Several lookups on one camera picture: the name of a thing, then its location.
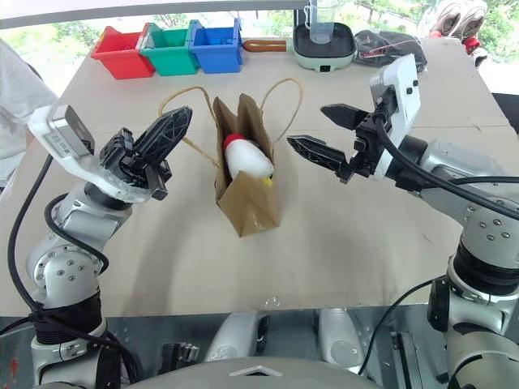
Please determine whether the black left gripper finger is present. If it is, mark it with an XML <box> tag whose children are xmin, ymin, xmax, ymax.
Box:
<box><xmin>139</xmin><ymin>111</ymin><xmax>194</xmax><ymax>164</ymax></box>
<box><xmin>133</xmin><ymin>105</ymin><xmax>192</xmax><ymax>153</ymax></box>

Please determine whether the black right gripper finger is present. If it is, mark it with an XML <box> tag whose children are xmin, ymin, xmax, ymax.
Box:
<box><xmin>286</xmin><ymin>135</ymin><xmax>353</xmax><ymax>182</ymax></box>
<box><xmin>320</xmin><ymin>104</ymin><xmax>368</xmax><ymax>131</ymax></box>

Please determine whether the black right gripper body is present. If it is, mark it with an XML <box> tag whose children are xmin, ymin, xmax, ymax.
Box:
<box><xmin>345</xmin><ymin>105</ymin><xmax>397</xmax><ymax>178</ymax></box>

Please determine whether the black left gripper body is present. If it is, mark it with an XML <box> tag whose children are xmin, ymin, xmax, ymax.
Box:
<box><xmin>99</xmin><ymin>127</ymin><xmax>174</xmax><ymax>201</ymax></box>

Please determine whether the white chicken plush toy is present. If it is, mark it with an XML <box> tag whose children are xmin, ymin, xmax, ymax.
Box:
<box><xmin>221</xmin><ymin>132</ymin><xmax>275</xmax><ymax>188</ymax></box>

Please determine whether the black cloth bag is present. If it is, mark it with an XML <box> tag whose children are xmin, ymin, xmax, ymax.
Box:
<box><xmin>354</xmin><ymin>28</ymin><xmax>429</xmax><ymax>74</ymax></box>

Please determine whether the brown paper bag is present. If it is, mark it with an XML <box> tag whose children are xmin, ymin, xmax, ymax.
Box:
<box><xmin>157</xmin><ymin>77</ymin><xmax>303</xmax><ymax>239</ymax></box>

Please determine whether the mint green electric pan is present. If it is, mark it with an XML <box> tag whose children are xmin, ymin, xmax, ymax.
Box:
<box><xmin>242</xmin><ymin>22</ymin><xmax>358</xmax><ymax>75</ymax></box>

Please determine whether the green plastic bin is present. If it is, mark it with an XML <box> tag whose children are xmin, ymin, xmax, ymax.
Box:
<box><xmin>139</xmin><ymin>22</ymin><xmax>200</xmax><ymax>77</ymax></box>

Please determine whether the red plastic bin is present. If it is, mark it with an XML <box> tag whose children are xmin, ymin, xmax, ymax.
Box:
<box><xmin>90</xmin><ymin>26</ymin><xmax>157</xmax><ymax>80</ymax></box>

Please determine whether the blue plastic bin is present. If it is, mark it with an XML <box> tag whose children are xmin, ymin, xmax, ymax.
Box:
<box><xmin>188</xmin><ymin>18</ymin><xmax>245</xmax><ymax>75</ymax></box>

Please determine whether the clear measuring cup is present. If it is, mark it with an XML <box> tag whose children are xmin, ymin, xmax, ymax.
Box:
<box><xmin>302</xmin><ymin>0</ymin><xmax>336</xmax><ymax>44</ymax></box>

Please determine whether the person in white shirt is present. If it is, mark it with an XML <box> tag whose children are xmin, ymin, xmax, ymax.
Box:
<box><xmin>0</xmin><ymin>38</ymin><xmax>60</xmax><ymax>184</ymax></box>

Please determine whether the grey sneaker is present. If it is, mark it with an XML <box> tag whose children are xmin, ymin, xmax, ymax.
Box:
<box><xmin>457</xmin><ymin>0</ymin><xmax>488</xmax><ymax>40</ymax></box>
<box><xmin>428</xmin><ymin>0</ymin><xmax>462</xmax><ymax>38</ymax></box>

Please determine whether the silver robot leg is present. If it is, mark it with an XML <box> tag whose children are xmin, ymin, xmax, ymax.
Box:
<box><xmin>317</xmin><ymin>307</ymin><xmax>365</xmax><ymax>370</ymax></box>
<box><xmin>202</xmin><ymin>310</ymin><xmax>261</xmax><ymax>364</ymax></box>

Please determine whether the black clamp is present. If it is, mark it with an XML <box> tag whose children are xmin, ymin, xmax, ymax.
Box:
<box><xmin>161</xmin><ymin>342</ymin><xmax>200</xmax><ymax>374</ymax></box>

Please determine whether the silver robot torso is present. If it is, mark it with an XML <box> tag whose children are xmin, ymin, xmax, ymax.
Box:
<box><xmin>129</xmin><ymin>356</ymin><xmax>383</xmax><ymax>389</ymax></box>

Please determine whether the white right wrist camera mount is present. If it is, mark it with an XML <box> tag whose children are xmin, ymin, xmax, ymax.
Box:
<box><xmin>369</xmin><ymin>53</ymin><xmax>419</xmax><ymax>179</ymax></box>

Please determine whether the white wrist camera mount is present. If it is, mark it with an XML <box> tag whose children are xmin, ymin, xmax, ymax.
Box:
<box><xmin>26</xmin><ymin>104</ymin><xmax>152</xmax><ymax>204</ymax></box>
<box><xmin>369</xmin><ymin>53</ymin><xmax>419</xmax><ymax>179</ymax></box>

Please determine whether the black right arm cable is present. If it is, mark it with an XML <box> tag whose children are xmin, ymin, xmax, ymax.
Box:
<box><xmin>375</xmin><ymin>115</ymin><xmax>519</xmax><ymax>222</ymax></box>

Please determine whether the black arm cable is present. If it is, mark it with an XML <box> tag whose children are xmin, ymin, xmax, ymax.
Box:
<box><xmin>6</xmin><ymin>156</ymin><xmax>143</xmax><ymax>389</ymax></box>
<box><xmin>375</xmin><ymin>115</ymin><xmax>519</xmax><ymax>222</ymax></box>

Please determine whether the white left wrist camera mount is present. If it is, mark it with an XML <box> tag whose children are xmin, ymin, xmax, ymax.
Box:
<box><xmin>26</xmin><ymin>104</ymin><xmax>152</xmax><ymax>204</ymax></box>

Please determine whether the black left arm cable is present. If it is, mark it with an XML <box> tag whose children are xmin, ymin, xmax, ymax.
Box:
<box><xmin>6</xmin><ymin>156</ymin><xmax>143</xmax><ymax>389</ymax></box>

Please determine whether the thin black cable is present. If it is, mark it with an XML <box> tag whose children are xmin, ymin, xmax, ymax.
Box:
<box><xmin>358</xmin><ymin>278</ymin><xmax>435</xmax><ymax>376</ymax></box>

